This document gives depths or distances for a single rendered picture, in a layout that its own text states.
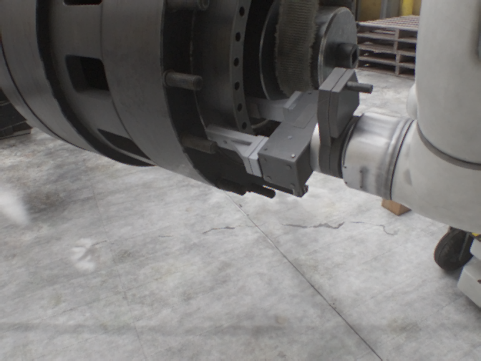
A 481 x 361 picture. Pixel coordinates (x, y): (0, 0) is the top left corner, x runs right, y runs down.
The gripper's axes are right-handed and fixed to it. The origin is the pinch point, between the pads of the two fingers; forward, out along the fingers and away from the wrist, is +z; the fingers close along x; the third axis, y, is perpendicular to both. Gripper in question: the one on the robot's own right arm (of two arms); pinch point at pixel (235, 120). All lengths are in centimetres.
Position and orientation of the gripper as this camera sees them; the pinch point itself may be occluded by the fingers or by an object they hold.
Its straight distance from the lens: 51.6
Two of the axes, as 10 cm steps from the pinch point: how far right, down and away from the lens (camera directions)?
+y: 2.4, 6.7, 7.0
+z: -8.0, -2.7, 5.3
